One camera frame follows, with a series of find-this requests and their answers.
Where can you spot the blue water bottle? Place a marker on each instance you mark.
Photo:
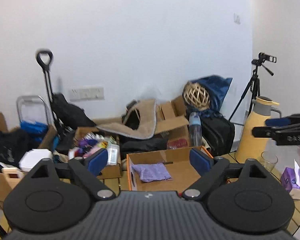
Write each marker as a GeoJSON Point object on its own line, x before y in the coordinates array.
{"type": "Point", "coordinates": [195, 130]}

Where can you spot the white wall socket strip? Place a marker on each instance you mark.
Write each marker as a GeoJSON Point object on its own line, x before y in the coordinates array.
{"type": "Point", "coordinates": [84, 94]}

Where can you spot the black video camera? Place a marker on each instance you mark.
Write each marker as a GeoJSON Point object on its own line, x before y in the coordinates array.
{"type": "Point", "coordinates": [262, 58]}

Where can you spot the dark blue velvet cloth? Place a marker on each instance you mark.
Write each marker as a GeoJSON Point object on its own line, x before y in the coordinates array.
{"type": "Point", "coordinates": [217, 87]}

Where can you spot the white plastic container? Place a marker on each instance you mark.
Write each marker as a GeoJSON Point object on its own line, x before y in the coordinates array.
{"type": "Point", "coordinates": [31, 158]}

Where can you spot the purple knitted cloth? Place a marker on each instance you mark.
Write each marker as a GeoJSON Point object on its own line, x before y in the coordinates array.
{"type": "Point", "coordinates": [152, 172]}

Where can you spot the purple tissue box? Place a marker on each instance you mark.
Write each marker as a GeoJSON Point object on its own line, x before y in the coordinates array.
{"type": "Point", "coordinates": [290, 180]}

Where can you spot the small brown cardboard box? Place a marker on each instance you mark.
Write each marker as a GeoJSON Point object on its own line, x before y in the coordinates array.
{"type": "Point", "coordinates": [112, 170]}

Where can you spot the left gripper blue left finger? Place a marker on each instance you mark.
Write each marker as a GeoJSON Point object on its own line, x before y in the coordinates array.
{"type": "Point", "coordinates": [97, 162]}

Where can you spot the red cardboard pumpkin box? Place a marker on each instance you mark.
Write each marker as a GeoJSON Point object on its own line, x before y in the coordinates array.
{"type": "Point", "coordinates": [177, 163]}

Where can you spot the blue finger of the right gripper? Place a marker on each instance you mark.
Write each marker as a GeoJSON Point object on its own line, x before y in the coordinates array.
{"type": "Point", "coordinates": [278, 122]}

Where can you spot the black clothes pile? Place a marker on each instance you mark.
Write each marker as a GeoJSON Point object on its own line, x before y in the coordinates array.
{"type": "Point", "coordinates": [13, 146]}

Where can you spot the black suitcase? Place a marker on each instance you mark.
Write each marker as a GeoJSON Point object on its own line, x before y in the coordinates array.
{"type": "Point", "coordinates": [219, 134]}

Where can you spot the large open cardboard box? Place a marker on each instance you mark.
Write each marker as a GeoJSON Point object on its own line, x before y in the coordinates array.
{"type": "Point", "coordinates": [171, 123]}

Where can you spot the black trolley bag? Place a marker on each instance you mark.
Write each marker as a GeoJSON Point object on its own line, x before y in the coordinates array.
{"type": "Point", "coordinates": [70, 115]}

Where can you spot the woven rattan ball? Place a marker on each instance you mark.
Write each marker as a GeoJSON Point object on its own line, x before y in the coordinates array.
{"type": "Point", "coordinates": [197, 96]}

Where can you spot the metal folding stool frame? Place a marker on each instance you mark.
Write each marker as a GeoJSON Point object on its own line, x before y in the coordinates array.
{"type": "Point", "coordinates": [32, 109]}

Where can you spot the clear drinking glass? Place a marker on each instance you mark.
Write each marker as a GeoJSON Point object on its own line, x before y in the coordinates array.
{"type": "Point", "coordinates": [268, 160]}

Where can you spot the wooden block clock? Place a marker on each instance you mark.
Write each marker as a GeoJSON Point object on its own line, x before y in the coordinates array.
{"type": "Point", "coordinates": [12, 173]}

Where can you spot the yellow thermos jug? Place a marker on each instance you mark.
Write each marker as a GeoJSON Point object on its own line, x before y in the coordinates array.
{"type": "Point", "coordinates": [249, 146]}

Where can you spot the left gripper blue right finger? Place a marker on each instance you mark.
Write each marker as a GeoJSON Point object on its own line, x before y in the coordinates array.
{"type": "Point", "coordinates": [200, 161]}

